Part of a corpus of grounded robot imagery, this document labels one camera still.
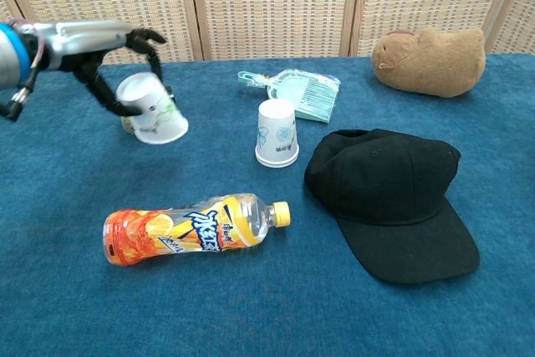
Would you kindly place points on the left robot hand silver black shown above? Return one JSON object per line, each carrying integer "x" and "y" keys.
{"x": 79, "y": 41}

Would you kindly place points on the white paper cup green flower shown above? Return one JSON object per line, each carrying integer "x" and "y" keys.
{"x": 154, "y": 114}

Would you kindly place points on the white paper cup blue flower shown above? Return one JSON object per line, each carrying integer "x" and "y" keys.
{"x": 278, "y": 127}

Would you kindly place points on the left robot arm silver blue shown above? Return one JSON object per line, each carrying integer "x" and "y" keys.
{"x": 8, "y": 56}

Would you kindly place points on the glass jar black lid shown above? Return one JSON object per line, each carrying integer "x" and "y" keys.
{"x": 127, "y": 126}

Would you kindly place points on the orange iced tea bottle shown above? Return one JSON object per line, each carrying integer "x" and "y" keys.
{"x": 184, "y": 229}

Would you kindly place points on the mint dustpan brush set packaged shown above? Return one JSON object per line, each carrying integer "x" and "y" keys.
{"x": 309, "y": 95}

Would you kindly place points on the blue carpet table cover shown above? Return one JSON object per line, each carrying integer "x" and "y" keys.
{"x": 259, "y": 315}

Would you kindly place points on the black baseball cap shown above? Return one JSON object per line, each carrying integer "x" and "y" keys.
{"x": 384, "y": 190}

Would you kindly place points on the brown capybara plush toy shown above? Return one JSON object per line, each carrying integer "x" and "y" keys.
{"x": 434, "y": 64}

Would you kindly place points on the woven folding screen wooden frame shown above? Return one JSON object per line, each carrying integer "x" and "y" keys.
{"x": 271, "y": 6}

